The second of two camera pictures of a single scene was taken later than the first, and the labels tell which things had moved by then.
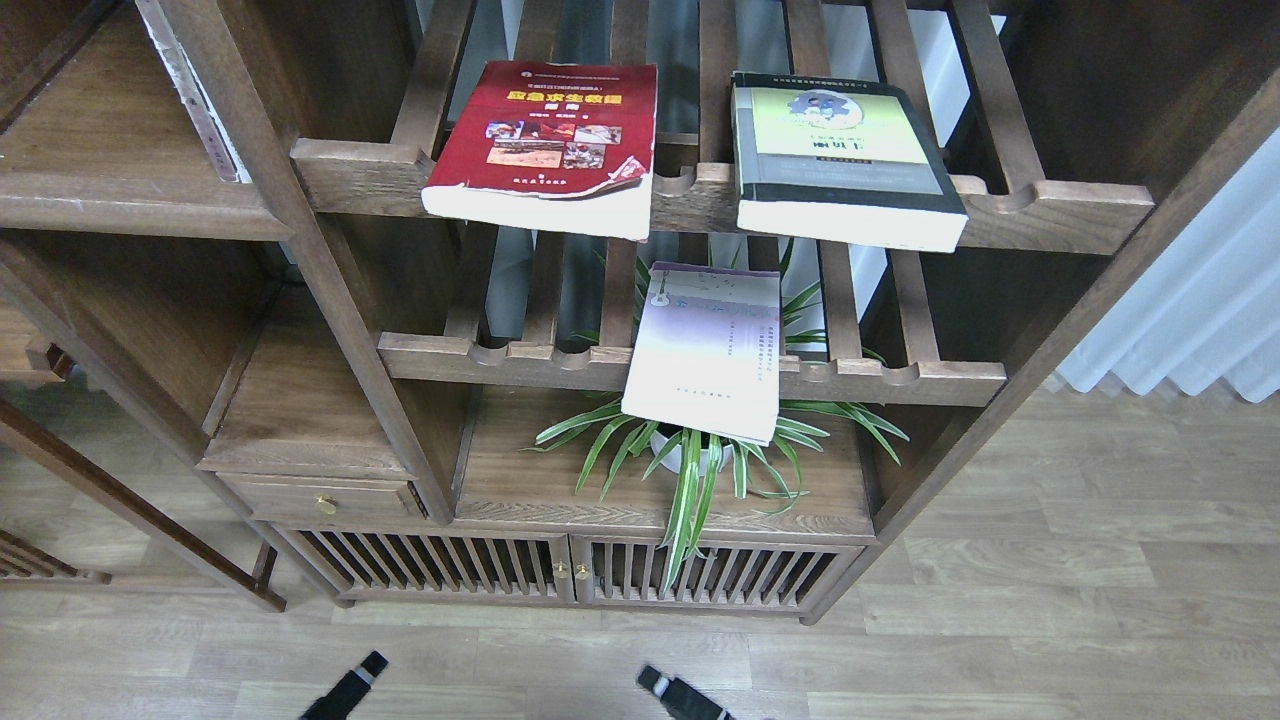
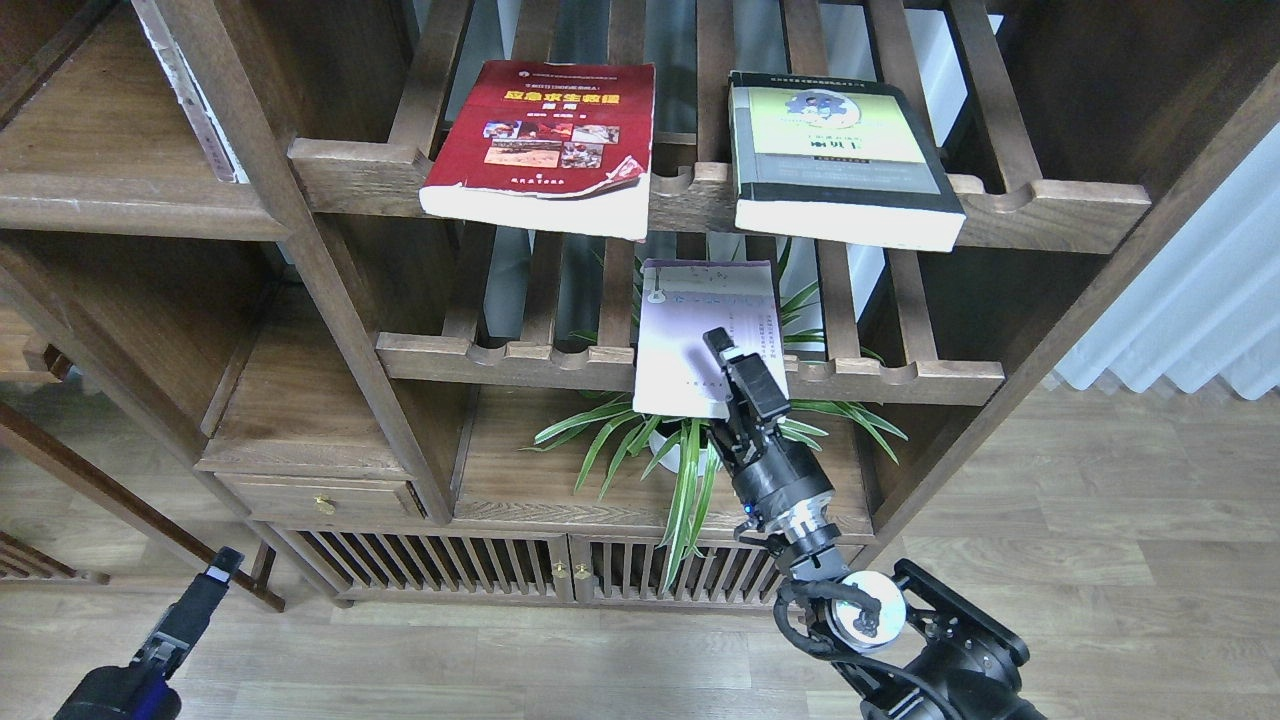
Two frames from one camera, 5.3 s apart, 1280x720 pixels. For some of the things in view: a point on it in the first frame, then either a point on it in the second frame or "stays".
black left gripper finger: x=346 y=695 -> x=187 y=621
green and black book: x=840 y=163 stays
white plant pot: x=672 y=459 stays
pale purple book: x=706 y=353 stays
